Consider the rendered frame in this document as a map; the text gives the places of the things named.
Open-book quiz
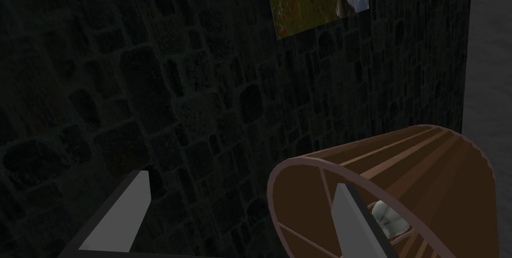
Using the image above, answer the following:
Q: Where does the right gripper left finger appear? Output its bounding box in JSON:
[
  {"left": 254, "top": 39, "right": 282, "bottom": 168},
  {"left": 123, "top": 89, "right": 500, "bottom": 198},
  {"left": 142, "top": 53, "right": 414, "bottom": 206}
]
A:
[{"left": 59, "top": 169, "right": 152, "bottom": 257}]

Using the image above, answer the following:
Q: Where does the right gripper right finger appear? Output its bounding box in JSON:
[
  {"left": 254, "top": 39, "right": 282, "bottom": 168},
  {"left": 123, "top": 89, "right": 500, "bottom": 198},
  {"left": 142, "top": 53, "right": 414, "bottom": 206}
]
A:
[{"left": 330, "top": 183, "right": 401, "bottom": 258}]

